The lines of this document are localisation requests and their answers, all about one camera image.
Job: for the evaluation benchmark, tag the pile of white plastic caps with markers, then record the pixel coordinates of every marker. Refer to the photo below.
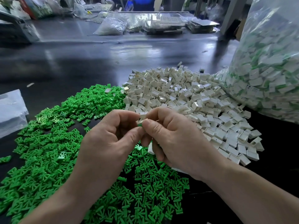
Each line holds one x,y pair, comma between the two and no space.
191,91

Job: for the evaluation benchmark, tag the blue crate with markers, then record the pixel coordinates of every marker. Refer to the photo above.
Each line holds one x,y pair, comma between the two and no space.
142,1

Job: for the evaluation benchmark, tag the person's right forearm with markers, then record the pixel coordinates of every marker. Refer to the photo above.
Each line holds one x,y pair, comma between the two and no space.
252,196

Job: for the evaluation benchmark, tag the person's left forearm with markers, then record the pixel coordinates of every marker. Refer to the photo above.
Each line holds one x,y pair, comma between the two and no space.
46,207

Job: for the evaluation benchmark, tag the small clear bag of parts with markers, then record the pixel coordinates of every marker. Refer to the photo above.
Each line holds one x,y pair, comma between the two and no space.
110,26

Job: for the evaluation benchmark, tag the small white plastic part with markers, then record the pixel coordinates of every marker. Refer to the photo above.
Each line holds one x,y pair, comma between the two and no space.
151,147

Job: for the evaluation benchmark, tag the grey metal slanted post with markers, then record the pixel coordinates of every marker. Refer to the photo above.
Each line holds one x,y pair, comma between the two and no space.
233,14

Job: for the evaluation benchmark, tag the small green plastic part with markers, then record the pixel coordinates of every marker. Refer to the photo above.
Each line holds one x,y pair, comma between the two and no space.
4,159
140,123

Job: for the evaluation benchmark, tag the pile of green plastic clips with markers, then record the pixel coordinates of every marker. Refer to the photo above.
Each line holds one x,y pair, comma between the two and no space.
42,140

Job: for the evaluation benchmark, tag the clear plastic bag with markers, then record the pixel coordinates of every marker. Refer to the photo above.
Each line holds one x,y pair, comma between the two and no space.
271,72

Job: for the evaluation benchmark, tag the grey heat sealer machine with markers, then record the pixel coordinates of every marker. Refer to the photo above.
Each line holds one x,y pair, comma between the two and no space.
18,28

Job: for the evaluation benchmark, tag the dark flat tray stack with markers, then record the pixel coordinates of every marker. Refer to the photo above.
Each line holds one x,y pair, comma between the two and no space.
202,26

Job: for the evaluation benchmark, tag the stack of clear flat bags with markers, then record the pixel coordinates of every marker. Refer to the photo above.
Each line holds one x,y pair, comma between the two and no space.
13,112

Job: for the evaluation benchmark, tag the person's right hand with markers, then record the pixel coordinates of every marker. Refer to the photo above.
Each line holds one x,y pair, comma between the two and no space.
180,140

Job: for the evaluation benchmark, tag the person's left hand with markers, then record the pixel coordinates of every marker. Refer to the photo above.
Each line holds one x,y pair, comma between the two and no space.
105,149

